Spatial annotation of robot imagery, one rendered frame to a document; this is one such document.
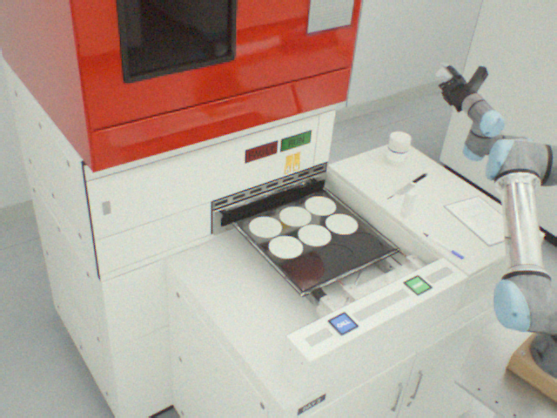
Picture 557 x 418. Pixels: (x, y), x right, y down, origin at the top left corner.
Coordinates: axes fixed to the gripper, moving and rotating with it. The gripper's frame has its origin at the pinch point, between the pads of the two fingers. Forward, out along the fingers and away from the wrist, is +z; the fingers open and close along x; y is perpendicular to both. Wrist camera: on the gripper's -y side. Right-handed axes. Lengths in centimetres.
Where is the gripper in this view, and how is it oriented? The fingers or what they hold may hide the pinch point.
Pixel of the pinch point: (446, 67)
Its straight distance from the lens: 234.4
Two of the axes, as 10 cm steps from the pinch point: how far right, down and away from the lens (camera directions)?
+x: 4.5, 5.0, 7.4
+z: -3.3, -6.7, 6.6
